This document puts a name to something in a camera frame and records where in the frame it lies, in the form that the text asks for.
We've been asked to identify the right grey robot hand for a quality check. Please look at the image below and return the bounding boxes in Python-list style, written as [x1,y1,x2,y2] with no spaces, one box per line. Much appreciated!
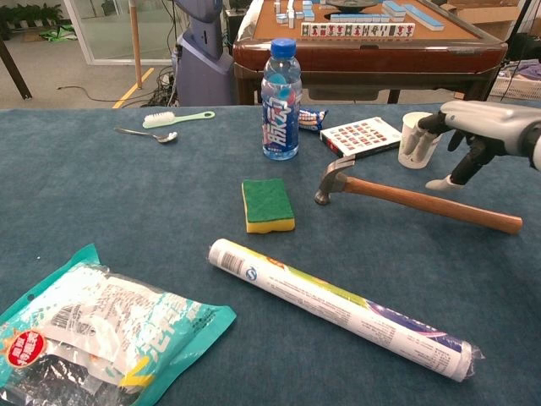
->
[418,100,541,191]

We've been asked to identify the wooden handled claw hammer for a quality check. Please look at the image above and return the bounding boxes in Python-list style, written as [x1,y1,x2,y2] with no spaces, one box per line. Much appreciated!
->
[314,154,524,236]

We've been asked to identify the green and yellow sponge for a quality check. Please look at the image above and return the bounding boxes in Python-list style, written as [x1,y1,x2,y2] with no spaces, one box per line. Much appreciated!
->
[241,178,297,234]

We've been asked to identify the white plastic basket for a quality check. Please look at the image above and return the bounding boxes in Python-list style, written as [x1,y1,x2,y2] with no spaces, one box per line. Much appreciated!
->
[489,63,541,102]

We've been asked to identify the purple cloth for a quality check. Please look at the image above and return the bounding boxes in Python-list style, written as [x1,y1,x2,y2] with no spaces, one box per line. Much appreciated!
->
[517,61,541,81]

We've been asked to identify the white paper cup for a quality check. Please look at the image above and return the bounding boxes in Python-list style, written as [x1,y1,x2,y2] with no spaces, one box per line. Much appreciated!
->
[397,111,443,170]

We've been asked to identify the cardboard box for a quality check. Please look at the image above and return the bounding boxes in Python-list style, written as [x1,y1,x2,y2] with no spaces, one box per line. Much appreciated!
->
[439,0,525,41]

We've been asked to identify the long slanted blue tile row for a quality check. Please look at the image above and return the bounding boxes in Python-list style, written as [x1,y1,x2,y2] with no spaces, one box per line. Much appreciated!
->
[403,3,445,31]

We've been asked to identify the white box with tile print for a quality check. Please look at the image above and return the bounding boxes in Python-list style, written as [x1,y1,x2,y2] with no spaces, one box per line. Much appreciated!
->
[320,116,403,164]

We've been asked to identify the brown mahjong table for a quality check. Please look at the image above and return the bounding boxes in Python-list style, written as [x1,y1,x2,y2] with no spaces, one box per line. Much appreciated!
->
[232,0,508,106]

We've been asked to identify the stacked blue mahjong tiles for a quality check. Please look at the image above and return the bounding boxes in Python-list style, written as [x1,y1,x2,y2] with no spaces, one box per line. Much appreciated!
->
[382,0,407,22]

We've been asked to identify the face-up mahjong tile row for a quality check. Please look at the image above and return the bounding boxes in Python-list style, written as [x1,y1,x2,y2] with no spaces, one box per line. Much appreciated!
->
[300,21,416,40]

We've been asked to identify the straight blue mahjong tile row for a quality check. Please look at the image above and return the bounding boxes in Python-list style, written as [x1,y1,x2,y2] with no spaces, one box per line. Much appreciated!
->
[329,13,392,24]

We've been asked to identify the blue snack packet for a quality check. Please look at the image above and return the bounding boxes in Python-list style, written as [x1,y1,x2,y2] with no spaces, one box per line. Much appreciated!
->
[298,107,330,134]

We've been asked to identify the dark round dish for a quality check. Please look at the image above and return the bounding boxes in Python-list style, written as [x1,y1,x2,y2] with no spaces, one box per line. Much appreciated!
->
[325,0,373,13]

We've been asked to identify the blue capped drink bottle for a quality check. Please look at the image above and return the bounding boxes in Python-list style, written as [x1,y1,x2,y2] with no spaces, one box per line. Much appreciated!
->
[260,37,303,162]

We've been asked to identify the scattered blue mahjong tiles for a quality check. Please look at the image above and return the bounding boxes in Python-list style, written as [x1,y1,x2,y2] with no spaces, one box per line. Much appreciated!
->
[274,0,316,29]

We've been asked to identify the rolled plastic wrap tube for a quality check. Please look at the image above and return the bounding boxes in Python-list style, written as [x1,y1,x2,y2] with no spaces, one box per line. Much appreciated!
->
[207,238,486,383]

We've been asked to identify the purple blue machine base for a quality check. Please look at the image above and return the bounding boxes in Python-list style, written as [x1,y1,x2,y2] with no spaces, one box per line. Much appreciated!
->
[172,0,236,107]

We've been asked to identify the metal spoon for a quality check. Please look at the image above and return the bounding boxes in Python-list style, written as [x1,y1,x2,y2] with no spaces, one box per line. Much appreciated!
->
[113,127,178,145]

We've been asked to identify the light green scrub brush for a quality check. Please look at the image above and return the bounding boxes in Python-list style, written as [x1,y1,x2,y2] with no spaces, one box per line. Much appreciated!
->
[142,110,216,129]

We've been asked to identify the wooden pole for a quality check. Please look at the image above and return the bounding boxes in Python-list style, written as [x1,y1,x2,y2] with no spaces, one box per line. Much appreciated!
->
[128,0,144,90]

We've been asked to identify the teal plastic food bag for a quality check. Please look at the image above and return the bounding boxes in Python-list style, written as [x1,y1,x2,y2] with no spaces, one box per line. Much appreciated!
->
[0,244,238,406]

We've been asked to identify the green cloth on floor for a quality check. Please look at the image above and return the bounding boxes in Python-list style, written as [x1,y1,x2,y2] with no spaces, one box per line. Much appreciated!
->
[40,25,79,43]

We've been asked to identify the green potted plants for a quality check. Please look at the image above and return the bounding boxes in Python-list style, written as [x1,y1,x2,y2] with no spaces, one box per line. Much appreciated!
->
[0,3,64,33]

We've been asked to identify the dark slanted table leg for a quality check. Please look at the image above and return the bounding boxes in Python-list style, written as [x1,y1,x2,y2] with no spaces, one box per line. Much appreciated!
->
[0,36,34,102]

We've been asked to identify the tangled cable bundle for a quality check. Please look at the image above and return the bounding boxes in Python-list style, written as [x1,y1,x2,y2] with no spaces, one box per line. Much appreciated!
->
[145,65,181,107]

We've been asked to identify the black floor cable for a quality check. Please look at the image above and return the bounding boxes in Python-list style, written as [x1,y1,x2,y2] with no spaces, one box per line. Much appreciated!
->
[57,85,149,104]

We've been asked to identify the white glass door frame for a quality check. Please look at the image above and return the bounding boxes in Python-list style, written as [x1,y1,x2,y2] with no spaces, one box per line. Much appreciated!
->
[63,0,178,67]

